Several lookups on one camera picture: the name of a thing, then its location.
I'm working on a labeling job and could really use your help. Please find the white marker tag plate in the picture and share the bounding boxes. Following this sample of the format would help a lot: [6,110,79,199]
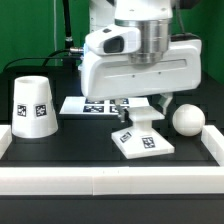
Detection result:
[60,96,149,115]

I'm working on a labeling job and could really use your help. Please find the white right wall bar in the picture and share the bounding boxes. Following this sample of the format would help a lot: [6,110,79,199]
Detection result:
[201,125,224,167]

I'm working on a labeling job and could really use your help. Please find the white front wall bar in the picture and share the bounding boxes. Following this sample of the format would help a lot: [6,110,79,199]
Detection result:
[0,167,224,195]

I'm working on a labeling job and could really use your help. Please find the white wall bar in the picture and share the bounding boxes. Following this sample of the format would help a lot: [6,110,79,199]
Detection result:
[0,167,224,195]
[0,125,12,159]
[201,125,224,167]

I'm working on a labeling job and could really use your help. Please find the white left wall bar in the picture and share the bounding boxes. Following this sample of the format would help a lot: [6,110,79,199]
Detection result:
[0,125,12,159]

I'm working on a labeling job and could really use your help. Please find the black cable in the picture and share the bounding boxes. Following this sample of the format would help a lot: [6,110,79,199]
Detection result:
[2,0,84,73]

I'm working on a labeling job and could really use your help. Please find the white lamp shade cone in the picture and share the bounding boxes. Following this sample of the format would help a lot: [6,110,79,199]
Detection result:
[12,76,58,138]

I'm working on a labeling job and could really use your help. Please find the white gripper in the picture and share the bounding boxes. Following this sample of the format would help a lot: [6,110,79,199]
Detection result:
[81,24,202,122]

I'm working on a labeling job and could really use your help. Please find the white lamp bulb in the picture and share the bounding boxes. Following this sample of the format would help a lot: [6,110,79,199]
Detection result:
[172,104,205,136]

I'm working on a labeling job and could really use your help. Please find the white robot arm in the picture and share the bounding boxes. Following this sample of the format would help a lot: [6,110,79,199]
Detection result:
[81,0,202,119]

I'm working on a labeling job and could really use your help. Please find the white lamp base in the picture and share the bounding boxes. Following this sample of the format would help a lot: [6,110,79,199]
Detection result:
[111,106,174,159]

